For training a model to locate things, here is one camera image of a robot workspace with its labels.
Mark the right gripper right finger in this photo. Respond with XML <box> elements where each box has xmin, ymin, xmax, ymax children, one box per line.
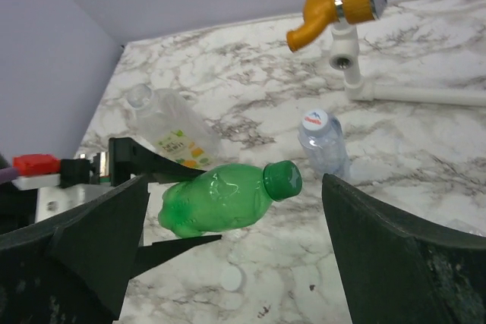
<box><xmin>322</xmin><ymin>175</ymin><xmax>485</xmax><ymax>323</ymax></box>

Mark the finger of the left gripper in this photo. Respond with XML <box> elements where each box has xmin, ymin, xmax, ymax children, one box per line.
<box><xmin>131</xmin><ymin>234</ymin><xmax>222</xmax><ymax>278</ymax></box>
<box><xmin>109</xmin><ymin>137</ymin><xmax>205</xmax><ymax>184</ymax></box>

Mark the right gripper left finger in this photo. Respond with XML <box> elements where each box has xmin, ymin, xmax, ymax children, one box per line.
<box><xmin>1</xmin><ymin>176</ymin><xmax>148</xmax><ymax>323</ymax></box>

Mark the large clear plastic bottle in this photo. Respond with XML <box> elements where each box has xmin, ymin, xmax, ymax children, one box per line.
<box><xmin>126</xmin><ymin>83</ymin><xmax>221</xmax><ymax>169</ymax></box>

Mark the white bottle cap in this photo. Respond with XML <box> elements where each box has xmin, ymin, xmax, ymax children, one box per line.
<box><xmin>220</xmin><ymin>265</ymin><xmax>245</xmax><ymax>292</ymax></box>

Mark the green plastic bottle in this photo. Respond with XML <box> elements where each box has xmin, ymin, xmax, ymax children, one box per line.
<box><xmin>158</xmin><ymin>163</ymin><xmax>280</xmax><ymax>238</ymax></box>

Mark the green bottle cap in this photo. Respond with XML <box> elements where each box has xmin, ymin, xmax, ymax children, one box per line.
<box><xmin>263</xmin><ymin>160</ymin><xmax>303</xmax><ymax>201</ymax></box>

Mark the blue label clear bottle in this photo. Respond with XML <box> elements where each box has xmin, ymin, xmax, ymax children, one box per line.
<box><xmin>446</xmin><ymin>219</ymin><xmax>485</xmax><ymax>237</ymax></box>

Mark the small clear water bottle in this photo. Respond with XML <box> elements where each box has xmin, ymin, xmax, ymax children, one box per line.
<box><xmin>298</xmin><ymin>109</ymin><xmax>350</xmax><ymax>181</ymax></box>

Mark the yellow faucet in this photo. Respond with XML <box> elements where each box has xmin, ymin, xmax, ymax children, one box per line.
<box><xmin>286</xmin><ymin>0</ymin><xmax>387</xmax><ymax>52</ymax></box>

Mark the white pipe frame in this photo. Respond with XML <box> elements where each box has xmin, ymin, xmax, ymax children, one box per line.
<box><xmin>329</xmin><ymin>0</ymin><xmax>485</xmax><ymax>107</ymax></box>

